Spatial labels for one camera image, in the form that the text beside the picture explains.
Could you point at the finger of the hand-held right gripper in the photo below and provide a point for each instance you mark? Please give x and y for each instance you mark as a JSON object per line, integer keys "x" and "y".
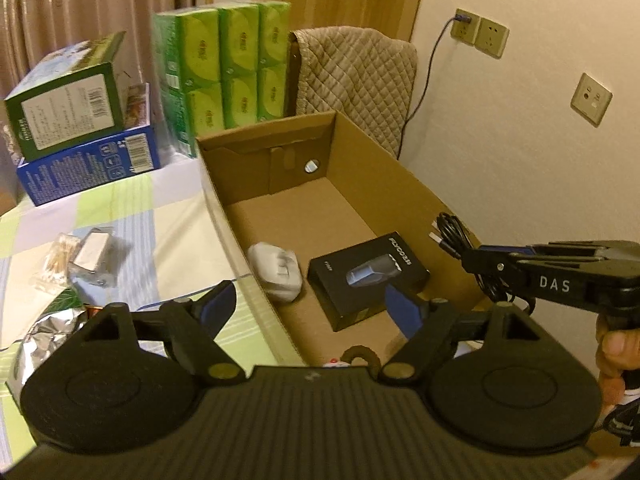
{"x": 510, "y": 248}
{"x": 490, "y": 265}

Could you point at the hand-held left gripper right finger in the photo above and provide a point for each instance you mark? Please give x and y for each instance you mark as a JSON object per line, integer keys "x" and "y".
{"x": 400, "y": 305}

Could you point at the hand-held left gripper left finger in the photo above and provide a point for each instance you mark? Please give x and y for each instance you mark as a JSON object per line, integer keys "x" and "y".
{"x": 220, "y": 305}

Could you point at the black shaver box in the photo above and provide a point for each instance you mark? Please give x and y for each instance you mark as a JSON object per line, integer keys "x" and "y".
{"x": 360, "y": 270}

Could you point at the white charger block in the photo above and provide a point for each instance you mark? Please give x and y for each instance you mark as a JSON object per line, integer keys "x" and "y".
{"x": 277, "y": 272}

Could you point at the clear packet with white card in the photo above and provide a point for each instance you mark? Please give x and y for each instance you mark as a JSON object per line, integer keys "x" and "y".
{"x": 97, "y": 257}

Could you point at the brown cardboard box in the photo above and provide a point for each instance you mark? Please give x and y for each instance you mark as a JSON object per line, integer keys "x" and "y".
{"x": 310, "y": 200}

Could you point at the cotton swab bag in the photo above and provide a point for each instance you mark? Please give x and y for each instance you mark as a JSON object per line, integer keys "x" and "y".
{"x": 55, "y": 260}

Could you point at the silver foil bag green label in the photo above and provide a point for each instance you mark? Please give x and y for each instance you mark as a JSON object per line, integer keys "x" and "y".
{"x": 50, "y": 340}

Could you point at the person's right hand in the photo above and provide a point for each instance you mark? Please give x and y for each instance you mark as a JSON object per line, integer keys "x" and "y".
{"x": 612, "y": 347}

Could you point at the checkered tablecloth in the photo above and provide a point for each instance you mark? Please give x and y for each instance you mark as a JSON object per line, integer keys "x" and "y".
{"x": 150, "y": 220}

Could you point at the blue box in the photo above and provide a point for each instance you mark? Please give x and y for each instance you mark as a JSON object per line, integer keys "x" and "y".
{"x": 90, "y": 165}

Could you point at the quilted chair cover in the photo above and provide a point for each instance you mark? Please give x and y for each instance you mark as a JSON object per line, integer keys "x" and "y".
{"x": 355, "y": 80}

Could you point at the stack of green tissue packs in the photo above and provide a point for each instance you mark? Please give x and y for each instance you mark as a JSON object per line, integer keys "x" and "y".
{"x": 220, "y": 75}

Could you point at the green box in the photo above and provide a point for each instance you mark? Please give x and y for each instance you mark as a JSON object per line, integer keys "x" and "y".
{"x": 65, "y": 105}

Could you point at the beige curtain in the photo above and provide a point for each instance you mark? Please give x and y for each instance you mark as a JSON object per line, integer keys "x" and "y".
{"x": 75, "y": 0}

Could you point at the single wall socket plate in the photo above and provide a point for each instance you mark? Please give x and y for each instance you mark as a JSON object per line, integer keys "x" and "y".
{"x": 591, "y": 100}

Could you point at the empty wall outlet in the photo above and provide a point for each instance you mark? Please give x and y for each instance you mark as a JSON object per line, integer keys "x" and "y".
{"x": 492, "y": 37}

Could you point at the wall outlet with plug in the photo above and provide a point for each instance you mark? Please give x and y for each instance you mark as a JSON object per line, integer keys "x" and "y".
{"x": 462, "y": 25}

